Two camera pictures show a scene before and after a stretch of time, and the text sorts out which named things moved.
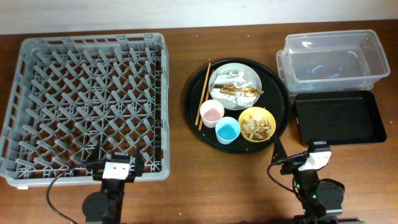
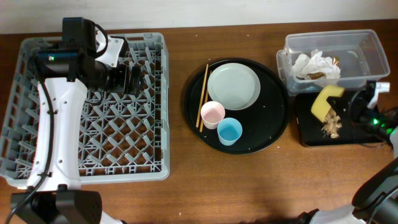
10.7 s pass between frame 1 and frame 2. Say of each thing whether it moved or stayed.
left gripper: moved
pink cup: stayed
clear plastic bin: stayed
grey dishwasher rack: stayed
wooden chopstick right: stayed
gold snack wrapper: moved
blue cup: stayed
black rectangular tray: stayed
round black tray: stayed
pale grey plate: stayed
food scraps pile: moved
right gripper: moved
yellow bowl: moved
